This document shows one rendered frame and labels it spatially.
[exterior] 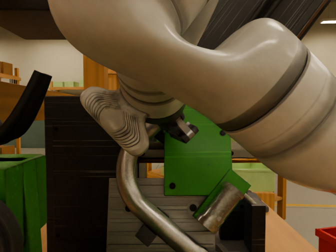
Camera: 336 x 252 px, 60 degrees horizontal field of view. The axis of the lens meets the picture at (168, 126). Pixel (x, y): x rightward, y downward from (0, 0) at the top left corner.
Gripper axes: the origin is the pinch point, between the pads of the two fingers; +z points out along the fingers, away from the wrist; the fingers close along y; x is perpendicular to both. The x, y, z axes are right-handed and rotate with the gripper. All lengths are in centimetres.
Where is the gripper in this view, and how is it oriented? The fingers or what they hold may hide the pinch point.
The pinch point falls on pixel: (159, 117)
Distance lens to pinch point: 46.6
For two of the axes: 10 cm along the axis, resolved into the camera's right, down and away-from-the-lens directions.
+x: -7.1, 6.9, -1.5
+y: -7.0, -6.9, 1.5
